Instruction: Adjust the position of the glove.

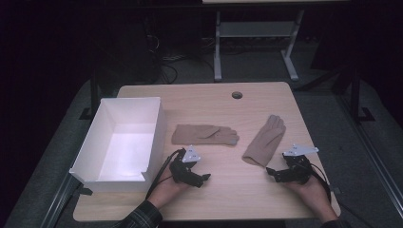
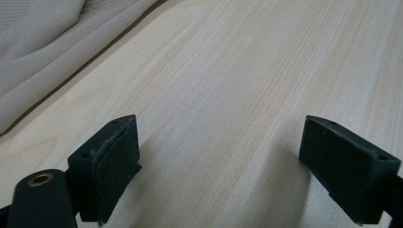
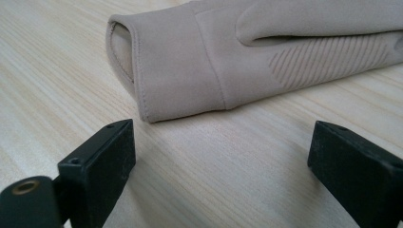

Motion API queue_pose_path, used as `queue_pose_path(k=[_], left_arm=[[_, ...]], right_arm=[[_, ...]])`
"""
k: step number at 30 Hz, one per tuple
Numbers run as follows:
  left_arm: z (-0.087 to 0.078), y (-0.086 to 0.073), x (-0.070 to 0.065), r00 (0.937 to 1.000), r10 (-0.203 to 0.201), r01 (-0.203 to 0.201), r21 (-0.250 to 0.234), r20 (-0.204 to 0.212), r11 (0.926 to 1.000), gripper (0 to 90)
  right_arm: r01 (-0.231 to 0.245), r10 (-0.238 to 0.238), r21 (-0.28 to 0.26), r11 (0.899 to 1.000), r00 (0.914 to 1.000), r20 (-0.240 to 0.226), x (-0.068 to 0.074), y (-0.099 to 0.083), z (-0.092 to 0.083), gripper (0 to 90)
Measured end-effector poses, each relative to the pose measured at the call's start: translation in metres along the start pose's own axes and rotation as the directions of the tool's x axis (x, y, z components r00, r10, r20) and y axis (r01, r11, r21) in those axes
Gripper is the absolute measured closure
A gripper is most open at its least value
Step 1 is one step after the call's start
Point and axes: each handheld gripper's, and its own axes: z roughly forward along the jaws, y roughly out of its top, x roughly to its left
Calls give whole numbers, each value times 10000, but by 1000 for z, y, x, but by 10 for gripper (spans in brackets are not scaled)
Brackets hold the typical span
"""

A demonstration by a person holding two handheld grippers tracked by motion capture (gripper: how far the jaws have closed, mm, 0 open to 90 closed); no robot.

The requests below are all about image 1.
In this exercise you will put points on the white cardboard box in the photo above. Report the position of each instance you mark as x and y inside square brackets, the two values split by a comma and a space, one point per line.
[126, 152]

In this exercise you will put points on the person's right hand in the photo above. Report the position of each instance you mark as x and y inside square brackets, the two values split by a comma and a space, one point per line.
[316, 196]

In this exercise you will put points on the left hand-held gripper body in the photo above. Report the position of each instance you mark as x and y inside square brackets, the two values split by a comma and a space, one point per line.
[182, 169]

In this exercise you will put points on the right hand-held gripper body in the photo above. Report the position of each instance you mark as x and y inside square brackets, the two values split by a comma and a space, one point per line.
[299, 169]

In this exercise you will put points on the aluminium rail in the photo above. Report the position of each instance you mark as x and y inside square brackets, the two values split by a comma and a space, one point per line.
[374, 152]
[58, 202]

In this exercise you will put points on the beige knit glove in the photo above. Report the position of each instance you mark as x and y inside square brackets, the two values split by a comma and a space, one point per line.
[199, 134]
[266, 142]

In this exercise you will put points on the white metal desk frame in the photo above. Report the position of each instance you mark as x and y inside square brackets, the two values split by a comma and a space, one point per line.
[253, 30]

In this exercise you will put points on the person's left hand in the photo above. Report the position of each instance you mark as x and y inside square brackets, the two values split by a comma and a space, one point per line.
[166, 191]

